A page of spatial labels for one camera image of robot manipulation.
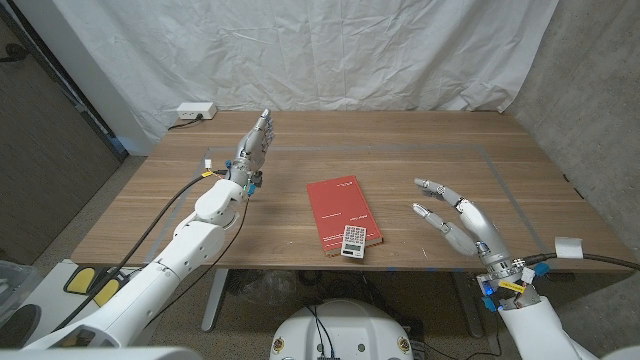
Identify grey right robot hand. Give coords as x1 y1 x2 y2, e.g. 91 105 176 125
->
411 177 524 284

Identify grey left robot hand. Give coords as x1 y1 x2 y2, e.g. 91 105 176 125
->
227 108 276 189

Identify white pocket calculator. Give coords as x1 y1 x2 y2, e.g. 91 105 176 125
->
340 224 368 260

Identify red book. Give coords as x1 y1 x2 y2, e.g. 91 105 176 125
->
306 174 385 258

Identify white power strip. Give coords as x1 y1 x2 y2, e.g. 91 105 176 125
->
176 101 219 121

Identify dark table leg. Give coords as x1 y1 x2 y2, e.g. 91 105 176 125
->
451 271 485 339

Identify white crumpled backdrop sheet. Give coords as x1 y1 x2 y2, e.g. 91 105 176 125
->
49 0 560 154

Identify white table leg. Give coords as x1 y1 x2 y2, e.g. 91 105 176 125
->
200 268 230 333

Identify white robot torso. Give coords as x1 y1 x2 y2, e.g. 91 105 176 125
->
269 298 415 360

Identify yellow foot pedal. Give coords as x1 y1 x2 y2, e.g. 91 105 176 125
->
65 266 97 295
93 277 122 308

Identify dark brown door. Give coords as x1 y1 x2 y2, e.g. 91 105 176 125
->
0 13 127 267

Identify white floor platform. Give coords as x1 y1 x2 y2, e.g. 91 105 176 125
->
14 258 174 347

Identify clear plastic bin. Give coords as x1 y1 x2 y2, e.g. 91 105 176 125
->
0 259 40 327

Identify black power strip cord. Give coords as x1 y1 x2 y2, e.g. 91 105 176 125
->
167 113 205 132

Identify white tape label on cable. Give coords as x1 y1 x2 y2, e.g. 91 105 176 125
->
554 236 585 260

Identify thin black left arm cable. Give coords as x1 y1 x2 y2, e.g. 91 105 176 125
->
143 195 251 327

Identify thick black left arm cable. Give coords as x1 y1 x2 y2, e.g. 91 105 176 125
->
49 169 229 332

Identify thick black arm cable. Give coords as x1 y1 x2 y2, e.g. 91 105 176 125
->
518 251 640 273
49 169 229 332

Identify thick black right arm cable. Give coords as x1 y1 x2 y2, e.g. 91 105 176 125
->
518 251 640 273

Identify black cable on torso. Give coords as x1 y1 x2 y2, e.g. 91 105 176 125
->
305 304 327 359

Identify blue cable on torso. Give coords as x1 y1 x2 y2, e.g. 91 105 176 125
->
314 319 336 359

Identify black door handle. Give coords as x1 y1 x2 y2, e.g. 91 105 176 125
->
0 42 29 64

